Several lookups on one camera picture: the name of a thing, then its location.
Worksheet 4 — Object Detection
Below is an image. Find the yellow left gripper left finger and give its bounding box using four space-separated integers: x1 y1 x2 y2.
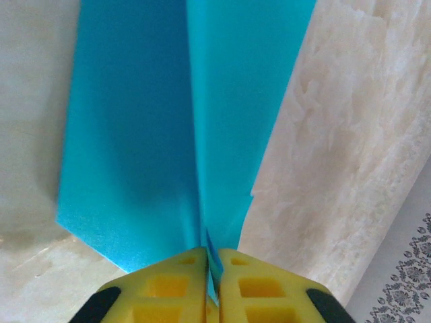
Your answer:
72 247 209 323

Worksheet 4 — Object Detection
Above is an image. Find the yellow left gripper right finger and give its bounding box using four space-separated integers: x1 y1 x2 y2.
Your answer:
218 248 358 323

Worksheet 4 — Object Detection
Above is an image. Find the teal cloth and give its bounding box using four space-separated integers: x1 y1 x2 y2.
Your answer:
55 0 319 306

